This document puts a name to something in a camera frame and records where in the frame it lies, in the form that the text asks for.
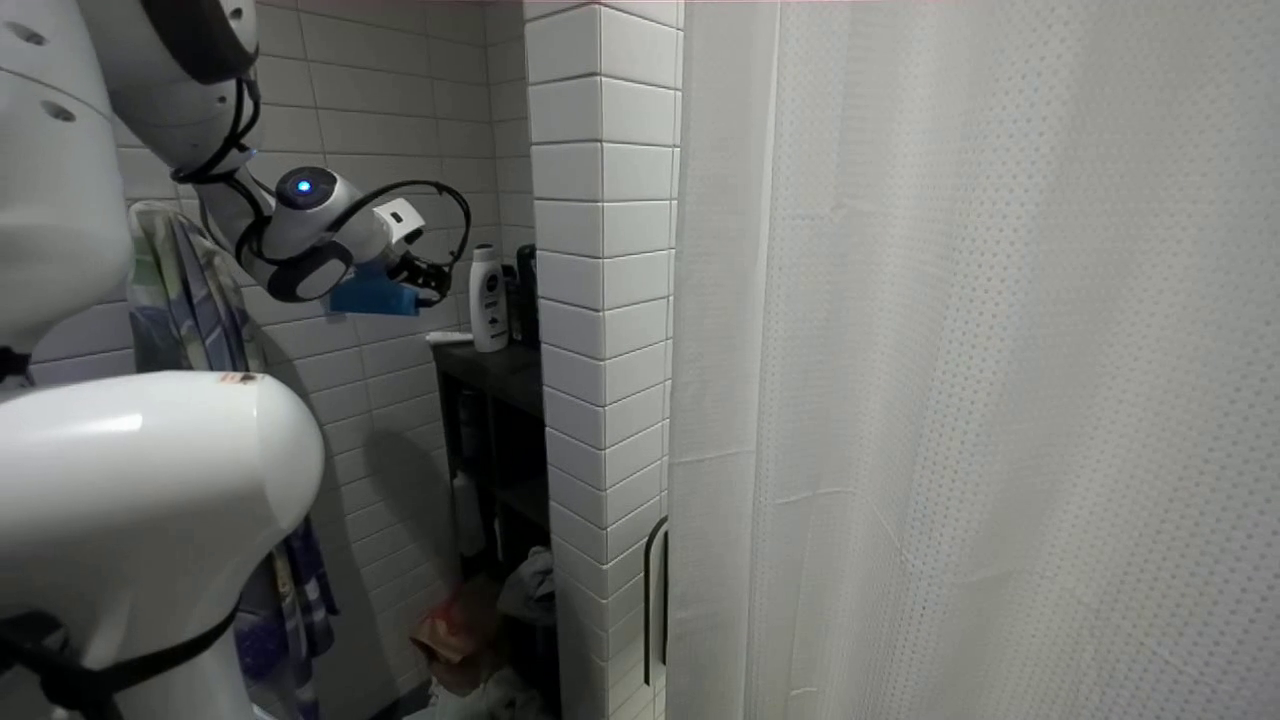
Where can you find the white shower curtain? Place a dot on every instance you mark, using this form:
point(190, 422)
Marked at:
point(1000, 402)

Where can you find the pale plastic bottle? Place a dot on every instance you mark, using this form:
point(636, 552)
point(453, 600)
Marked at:
point(466, 516)

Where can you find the dark green Irish Spring bottle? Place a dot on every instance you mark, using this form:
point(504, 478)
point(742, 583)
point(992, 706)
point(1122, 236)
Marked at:
point(525, 302)

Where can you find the orange package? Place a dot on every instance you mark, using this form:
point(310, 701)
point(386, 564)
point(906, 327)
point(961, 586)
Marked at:
point(461, 626)

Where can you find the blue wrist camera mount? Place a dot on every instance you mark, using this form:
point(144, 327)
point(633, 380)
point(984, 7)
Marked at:
point(365, 299)

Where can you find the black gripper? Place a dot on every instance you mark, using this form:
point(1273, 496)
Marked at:
point(424, 277)

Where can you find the dark blue bottle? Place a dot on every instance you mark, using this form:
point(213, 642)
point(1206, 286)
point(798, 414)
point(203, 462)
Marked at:
point(470, 428)

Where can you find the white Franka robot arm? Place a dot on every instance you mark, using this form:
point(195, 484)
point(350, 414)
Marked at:
point(132, 492)

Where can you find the white crumpled bag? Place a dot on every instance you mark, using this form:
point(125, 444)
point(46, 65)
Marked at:
point(525, 586)
point(496, 701)

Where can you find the blue green white towel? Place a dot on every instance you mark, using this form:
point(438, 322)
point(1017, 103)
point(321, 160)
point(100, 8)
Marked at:
point(180, 304)

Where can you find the white board with black rim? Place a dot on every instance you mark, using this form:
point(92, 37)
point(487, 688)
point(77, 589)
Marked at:
point(652, 600)

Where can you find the white Nivea bottle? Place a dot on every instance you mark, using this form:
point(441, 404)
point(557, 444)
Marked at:
point(490, 304)

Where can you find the black shelf unit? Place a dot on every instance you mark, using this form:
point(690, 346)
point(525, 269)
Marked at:
point(500, 374)

